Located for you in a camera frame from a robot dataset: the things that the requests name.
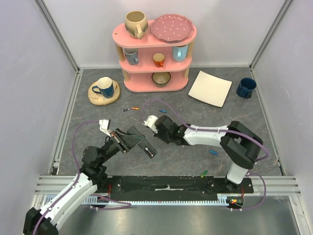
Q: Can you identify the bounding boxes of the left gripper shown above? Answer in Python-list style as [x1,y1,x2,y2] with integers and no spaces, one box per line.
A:
[99,128,146,164]

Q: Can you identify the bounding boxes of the black remote control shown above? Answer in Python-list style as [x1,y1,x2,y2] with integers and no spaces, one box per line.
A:
[127,126,157,157]

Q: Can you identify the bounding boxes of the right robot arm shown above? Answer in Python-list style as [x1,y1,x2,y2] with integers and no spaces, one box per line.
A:
[145,115,263,193]

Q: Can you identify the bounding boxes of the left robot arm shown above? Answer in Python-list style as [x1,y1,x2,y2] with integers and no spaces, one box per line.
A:
[23,126,151,235]

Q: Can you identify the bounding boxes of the beige round saucer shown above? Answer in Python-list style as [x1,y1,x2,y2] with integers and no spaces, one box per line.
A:
[88,81,121,106]

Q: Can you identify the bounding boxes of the green battery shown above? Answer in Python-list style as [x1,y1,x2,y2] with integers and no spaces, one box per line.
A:
[201,170,208,178]

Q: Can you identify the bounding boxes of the dark patterned bowl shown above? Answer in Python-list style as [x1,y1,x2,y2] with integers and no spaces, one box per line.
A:
[152,72,171,87]

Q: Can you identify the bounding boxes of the square white plate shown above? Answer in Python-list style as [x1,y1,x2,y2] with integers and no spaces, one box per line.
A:
[188,71,232,107]

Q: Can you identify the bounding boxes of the blue mug cream interior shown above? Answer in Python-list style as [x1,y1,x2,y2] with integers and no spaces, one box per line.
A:
[92,77,114,98]

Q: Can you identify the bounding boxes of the pink three-tier shelf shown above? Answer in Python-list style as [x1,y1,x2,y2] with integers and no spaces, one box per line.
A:
[112,23,197,93]

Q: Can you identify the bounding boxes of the small orange cup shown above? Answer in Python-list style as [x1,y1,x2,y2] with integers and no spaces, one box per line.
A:
[153,52,165,68]

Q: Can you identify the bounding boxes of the light blue mug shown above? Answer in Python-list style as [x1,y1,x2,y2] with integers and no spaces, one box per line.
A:
[172,45,188,62]

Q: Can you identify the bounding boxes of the grey blue mug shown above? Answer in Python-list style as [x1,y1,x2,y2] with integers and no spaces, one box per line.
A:
[124,48,139,66]

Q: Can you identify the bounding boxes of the dark blue mug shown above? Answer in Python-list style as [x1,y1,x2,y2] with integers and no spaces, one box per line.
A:
[236,77,257,98]

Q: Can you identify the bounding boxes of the pink dotted plate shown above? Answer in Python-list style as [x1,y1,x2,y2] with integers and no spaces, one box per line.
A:
[151,14,194,43]

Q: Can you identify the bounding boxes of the beige ceramic mug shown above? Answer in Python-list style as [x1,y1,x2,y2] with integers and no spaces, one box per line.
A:
[125,11,149,39]

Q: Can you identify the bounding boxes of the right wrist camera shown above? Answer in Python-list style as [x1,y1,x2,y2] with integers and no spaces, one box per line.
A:
[142,115,158,134]

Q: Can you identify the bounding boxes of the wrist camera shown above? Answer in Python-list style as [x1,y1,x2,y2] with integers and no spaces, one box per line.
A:
[142,115,158,134]
[99,119,112,136]

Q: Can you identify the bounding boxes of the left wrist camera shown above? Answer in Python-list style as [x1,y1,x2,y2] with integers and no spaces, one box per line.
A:
[99,119,112,136]

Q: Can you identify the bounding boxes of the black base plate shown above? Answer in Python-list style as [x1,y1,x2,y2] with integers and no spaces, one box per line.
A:
[96,176,254,201]

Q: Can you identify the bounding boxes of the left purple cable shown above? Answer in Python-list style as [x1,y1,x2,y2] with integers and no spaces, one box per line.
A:
[33,119,133,235]

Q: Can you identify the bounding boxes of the purple cable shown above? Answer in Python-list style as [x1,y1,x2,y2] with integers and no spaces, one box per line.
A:
[33,119,133,235]
[141,99,271,211]

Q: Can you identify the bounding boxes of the white cable duct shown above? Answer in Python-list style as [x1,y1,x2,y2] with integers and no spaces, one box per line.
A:
[45,194,232,205]

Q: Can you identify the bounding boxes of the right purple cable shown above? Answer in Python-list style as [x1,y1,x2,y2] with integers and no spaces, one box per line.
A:
[141,99,271,211]

